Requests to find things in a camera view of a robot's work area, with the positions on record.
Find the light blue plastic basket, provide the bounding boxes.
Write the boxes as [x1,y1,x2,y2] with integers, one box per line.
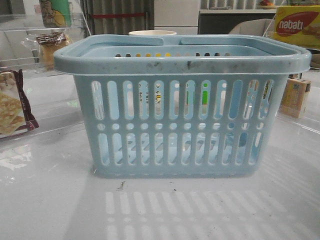
[53,34,311,178]

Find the clear acrylic display shelf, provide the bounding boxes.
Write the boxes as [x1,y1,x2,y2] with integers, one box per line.
[0,0,95,156]

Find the green cartoon snack canister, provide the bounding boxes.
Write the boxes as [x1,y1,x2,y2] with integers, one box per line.
[39,0,72,28]

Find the yellow nabati wafer box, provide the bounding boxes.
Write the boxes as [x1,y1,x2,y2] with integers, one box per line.
[272,5,320,49]

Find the bread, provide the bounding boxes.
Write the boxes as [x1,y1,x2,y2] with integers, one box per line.
[20,31,72,71]

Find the grey sofa chair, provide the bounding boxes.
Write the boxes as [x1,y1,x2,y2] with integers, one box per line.
[229,18,275,37]

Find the dark counter cabinet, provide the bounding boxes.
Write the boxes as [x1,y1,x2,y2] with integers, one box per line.
[198,9,276,35]

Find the clear acrylic right shelf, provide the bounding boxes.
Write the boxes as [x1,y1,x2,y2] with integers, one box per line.
[259,0,320,136]

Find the maroon almond biscuit packet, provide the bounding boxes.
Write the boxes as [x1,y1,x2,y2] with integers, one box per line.
[0,69,39,139]

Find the fruit plate on counter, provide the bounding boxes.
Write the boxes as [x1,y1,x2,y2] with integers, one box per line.
[258,0,277,10]

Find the orange small snack box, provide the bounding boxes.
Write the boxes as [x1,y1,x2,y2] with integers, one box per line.
[279,78,312,119]

